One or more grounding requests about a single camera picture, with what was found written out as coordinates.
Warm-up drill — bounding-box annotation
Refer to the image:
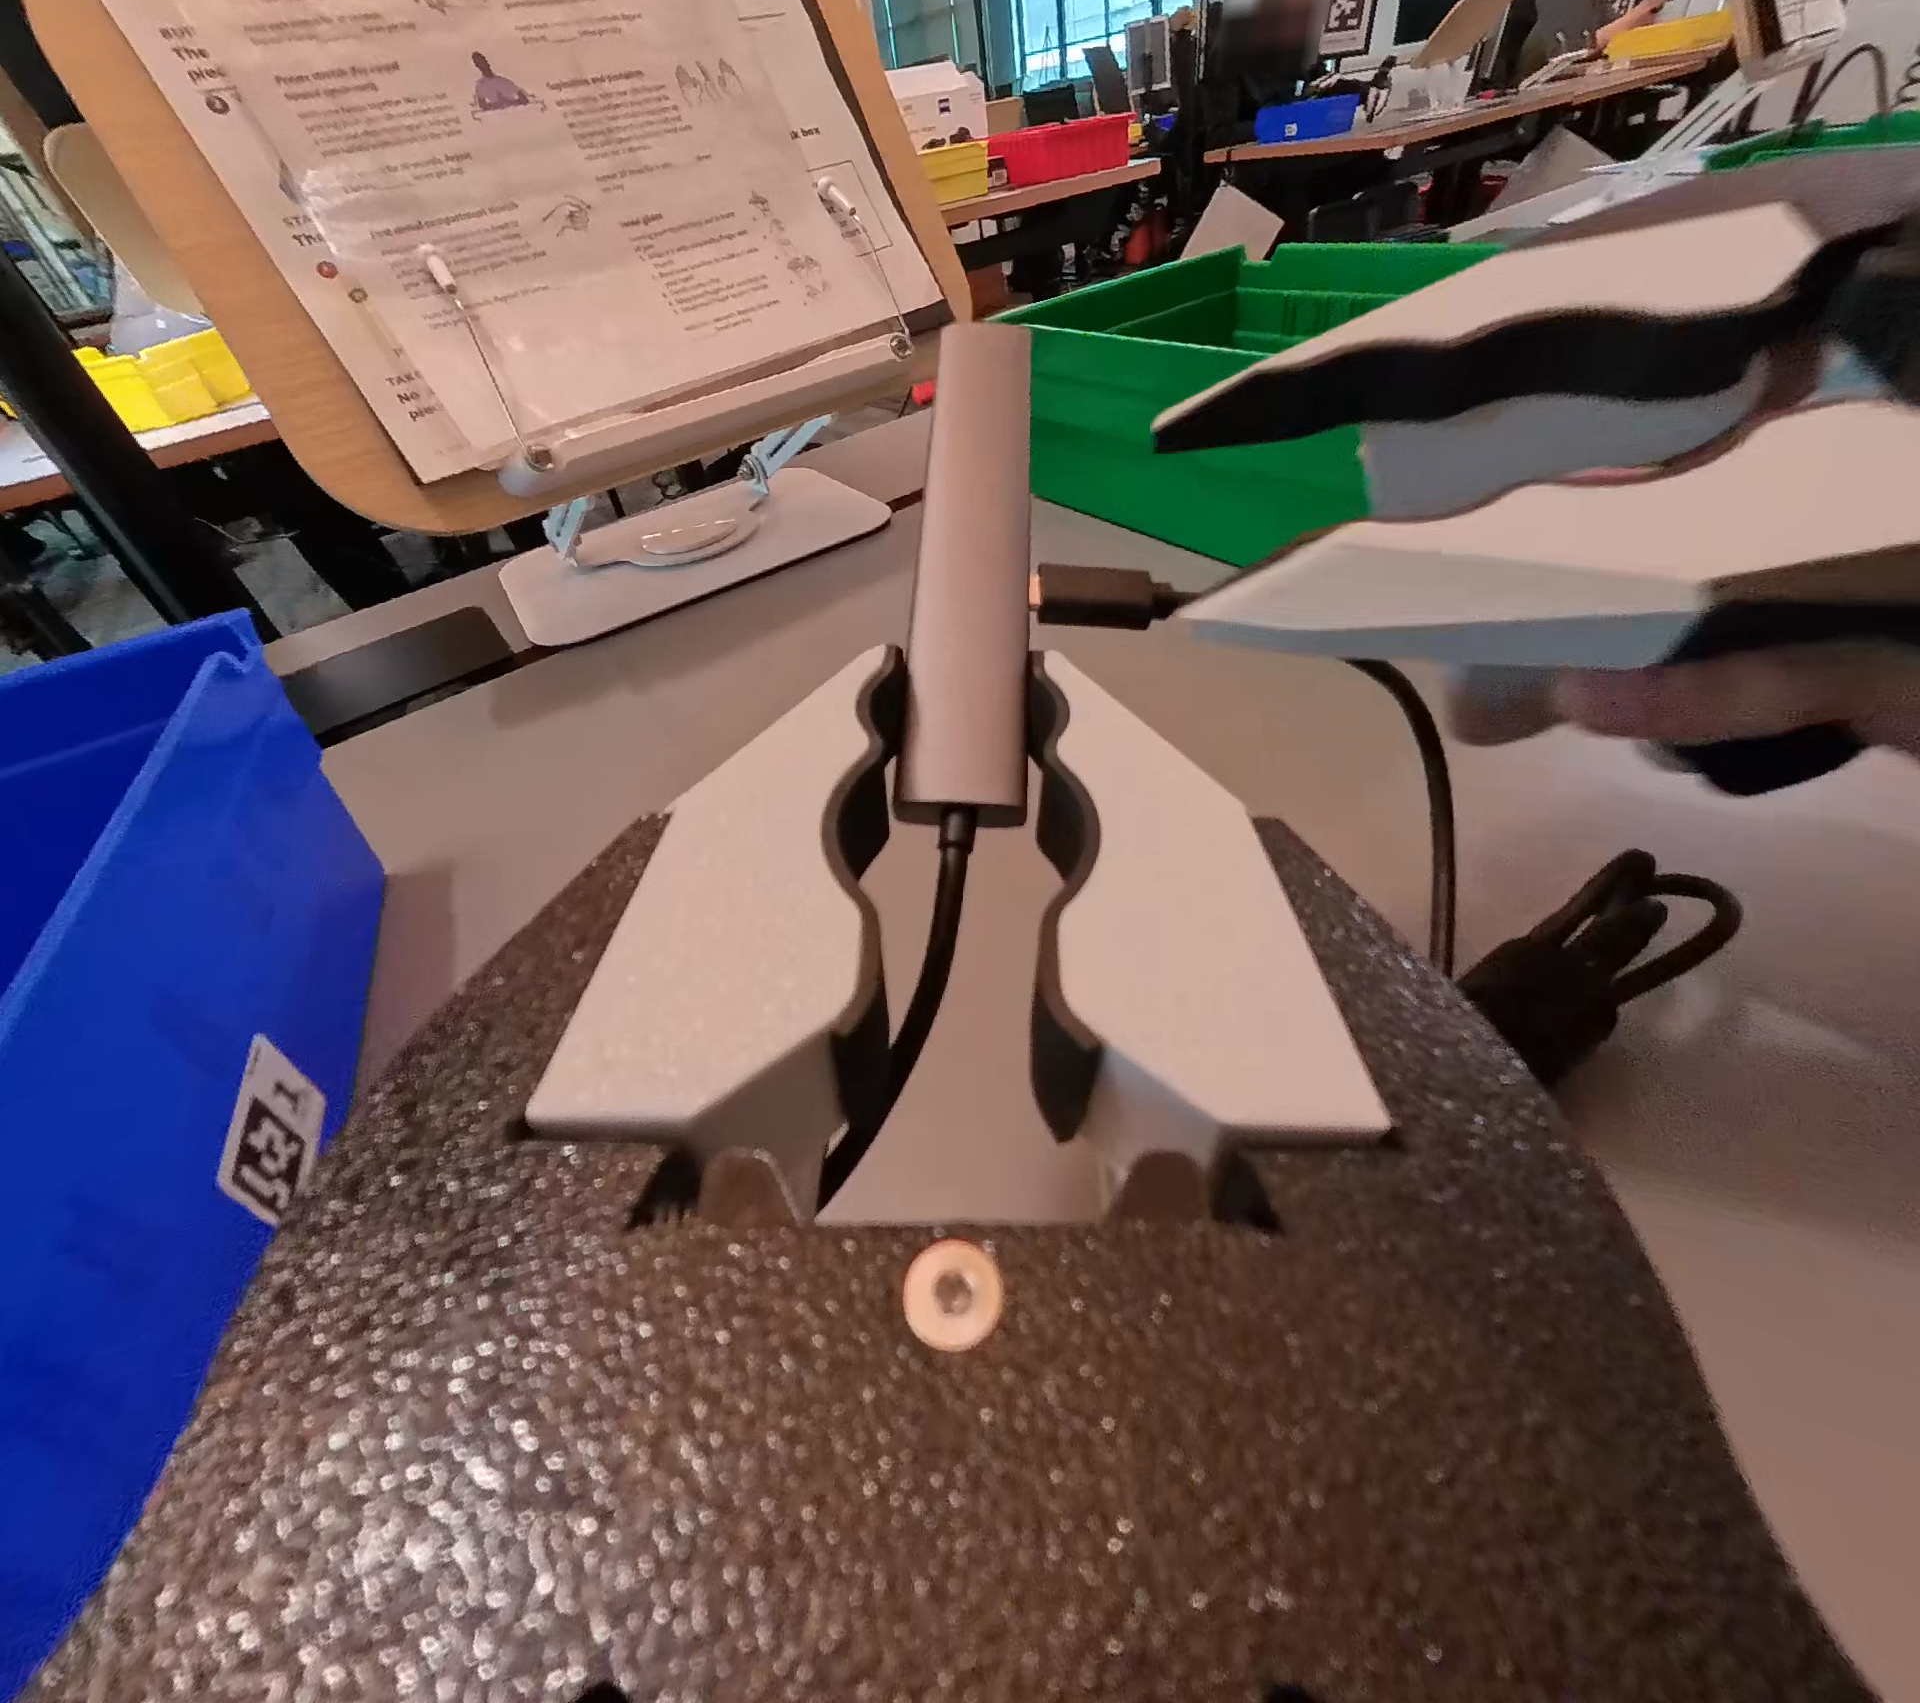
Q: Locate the black stand pole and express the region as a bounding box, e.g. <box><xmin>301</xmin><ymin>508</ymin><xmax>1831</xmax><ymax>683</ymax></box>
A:
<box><xmin>0</xmin><ymin>256</ymin><xmax>184</xmax><ymax>659</ymax></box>

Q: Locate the thin black cable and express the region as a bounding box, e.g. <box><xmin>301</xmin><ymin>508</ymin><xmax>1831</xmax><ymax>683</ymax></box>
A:
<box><xmin>1031</xmin><ymin>562</ymin><xmax>1744</xmax><ymax>1086</ymax></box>

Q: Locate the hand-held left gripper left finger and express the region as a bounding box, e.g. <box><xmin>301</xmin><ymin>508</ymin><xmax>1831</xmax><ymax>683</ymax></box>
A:
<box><xmin>521</xmin><ymin>647</ymin><xmax>906</xmax><ymax>1189</ymax></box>

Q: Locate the person's right hand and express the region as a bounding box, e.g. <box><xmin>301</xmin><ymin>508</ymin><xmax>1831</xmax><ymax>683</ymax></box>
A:
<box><xmin>1444</xmin><ymin>662</ymin><xmax>1880</xmax><ymax>755</ymax></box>

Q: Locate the grey desk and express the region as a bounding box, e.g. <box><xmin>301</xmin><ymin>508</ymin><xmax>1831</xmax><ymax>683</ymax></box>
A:
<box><xmin>263</xmin><ymin>407</ymin><xmax>1920</xmax><ymax>1703</ymax></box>

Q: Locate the green plastic bin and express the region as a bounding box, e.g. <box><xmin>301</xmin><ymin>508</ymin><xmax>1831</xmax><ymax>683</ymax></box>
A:
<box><xmin>1707</xmin><ymin>120</ymin><xmax>1920</xmax><ymax>179</ymax></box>
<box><xmin>991</xmin><ymin>241</ymin><xmax>1506</xmax><ymax>567</ymax></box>

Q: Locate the white cardboard box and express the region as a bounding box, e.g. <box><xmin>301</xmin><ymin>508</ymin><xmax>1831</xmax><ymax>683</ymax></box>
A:
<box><xmin>1182</xmin><ymin>183</ymin><xmax>1288</xmax><ymax>268</ymax></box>

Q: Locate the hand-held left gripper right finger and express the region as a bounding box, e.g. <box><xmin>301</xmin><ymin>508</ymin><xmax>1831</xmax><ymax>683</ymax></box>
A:
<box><xmin>1030</xmin><ymin>650</ymin><xmax>1396</xmax><ymax>1173</ymax></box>

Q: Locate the red plastic bin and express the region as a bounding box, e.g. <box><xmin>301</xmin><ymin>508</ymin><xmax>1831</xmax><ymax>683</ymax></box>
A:
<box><xmin>991</xmin><ymin>116</ymin><xmax>1139</xmax><ymax>189</ymax></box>

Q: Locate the grey USB hub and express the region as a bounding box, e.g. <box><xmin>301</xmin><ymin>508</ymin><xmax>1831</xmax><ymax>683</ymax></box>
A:
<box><xmin>817</xmin><ymin>323</ymin><xmax>1039</xmax><ymax>1205</ymax></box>

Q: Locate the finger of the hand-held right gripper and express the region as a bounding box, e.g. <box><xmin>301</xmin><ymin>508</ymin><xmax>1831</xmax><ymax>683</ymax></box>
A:
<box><xmin>1153</xmin><ymin>204</ymin><xmax>1857</xmax><ymax>525</ymax></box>
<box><xmin>1176</xmin><ymin>397</ymin><xmax>1920</xmax><ymax>673</ymax></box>

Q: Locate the white printed box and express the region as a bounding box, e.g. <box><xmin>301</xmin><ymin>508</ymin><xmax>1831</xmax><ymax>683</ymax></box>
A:
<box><xmin>886</xmin><ymin>60</ymin><xmax>994</xmax><ymax>156</ymax></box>

